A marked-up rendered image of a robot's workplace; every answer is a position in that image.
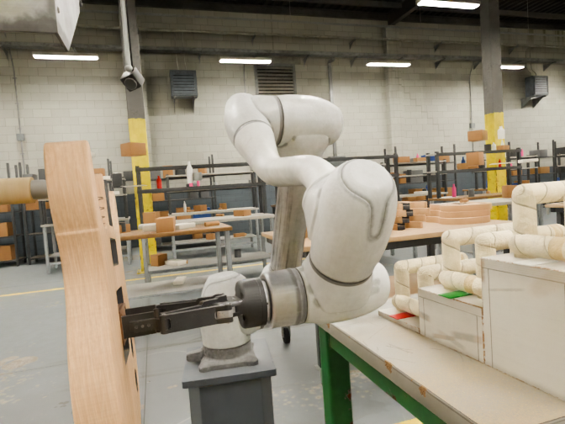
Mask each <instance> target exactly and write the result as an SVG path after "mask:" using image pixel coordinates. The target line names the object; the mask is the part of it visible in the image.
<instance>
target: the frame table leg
mask: <svg viewBox="0 0 565 424"><path fill-rule="evenodd" d="M319 346H320V359H321V372H322V385H323V397H324V410H325V424H353V418H352V404H351V378H350V364H349V362H348V361H347V360H346V359H344V358H343V357H342V356H341V355H340V354H339V353H338V352H337V351H335V350H334V349H333V348H330V347H329V341H328V332H327V331H325V330H324V329H322V328H321V327H320V326H319Z"/></svg>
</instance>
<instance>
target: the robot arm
mask: <svg viewBox="0 0 565 424"><path fill-rule="evenodd" d="M343 124H344V121H343V115H342V112H341V110H340V109H339V108H338V107H337V106H335V105H334V104H333V103H331V102H329V101H326V100H324V99H322V98H319V97H315V96H310V95H297V94H284V95H278V96H265V95H254V96H253V95H251V94H249V93H237V94H235V95H233V96H231V97H230V98H229V99H228V101H227V103H226V105H225V109H224V127H225V129H226V132H227V135H228V137H229V139H230V141H231V143H232V144H233V145H234V147H235V149H236V150H237V151H238V152H239V153H240V155H241V156H242V157H243V158H244V159H245V160H246V161H247V163H248V164H249V165H250V166H251V168H252V169H253V171H254V172H255V173H256V174H257V176H258V177H259V178H260V179H261V180H263V181H264V182H265V183H268V184H270V185H272V186H276V187H277V201H276V210H275V219H274V228H273V237H272V254H271V262H270V263H269V264H267V265H266V266H265V267H264V268H263V270H262V273H261V276H260V277H259V278H248V279H246V278H245V277H244V276H243V275H241V274H240V273H236V272H233V271H226V272H221V273H215V274H213V275H211V276H209V277H208V279H207V281H206V282H205V284H204V286H203V289H202V293H201V297H199V298H194V299H183V300H177V301H170V302H161V303H160V304H158V305H145V306H140V307H134V308H128V309H125V314H126V315H123V316H121V319H122V326H123V332H124V339H126V338H131V337H141V336H146V335H151V334H156V333H161V334H162V335H166V334H168V333H173V332H177V331H186V330H190V329H195V328H199V327H200V329H201V335H202V339H203V346H202V347H201V348H200V349H197V350H194V351H191V352H187V361H188V362H201V363H200V365H199V366H198V371H199V372H200V373H206V372H209V371H213V370H219V369H225V368H236V367H243V366H255V365H257V364H258V363H259V362H258V358H257V357H256V355H255V353H254V349H253V347H254V342H253V341H251V334H252V333H254V332H255V331H258V330H260V329H269V328H272V329H274V328H277V327H285V326H292V325H300V324H303V323H314V324H329V323H336V322H341V321H348V320H351V319H355V318H358V317H361V316H363V315H366V314H369V313H371V312H373V311H375V310H376V309H378V308H380V307H381V306H382V305H384V304H385V303H386V301H387V300H388V297H389V293H390V280H389V276H388V272H387V270H386V269H385V267H384V266H383V265H382V264H381V263H379V261H380V259H381V257H382V255H383V253H384V251H385V249H386V246H387V244H388V240H389V237H390V235H391V233H392V229H393V225H394V221H395V218H396V213H397V206H398V195H397V189H396V185H395V181H394V180H393V177H392V176H391V175H390V173H389V172H388V171H387V170H386V169H385V168H384V167H382V166H381V165H379V164H377V163H376V162H373V161H369V160H365V159H353V160H350V161H347V162H344V163H342V164H341V165H339V166H338V167H337V168H335V167H333V166H332V165H331V164H330V163H328V162H327V161H326V160H324V159H323V158H321V157H322V155H323V154H324V152H325V150H326V148H327V146H329V145H332V144H333V143H335V142H336V141H337V140H338V139H339V138H340V136H341V132H342V131H343ZM306 227H307V232H308V238H309V239H310V240H311V247H310V251H309V255H308V256H307V257H306V258H305V260H304V261H303V263H302V258H303V252H304V240H305V234H306ZM301 264H302V266H301Z"/></svg>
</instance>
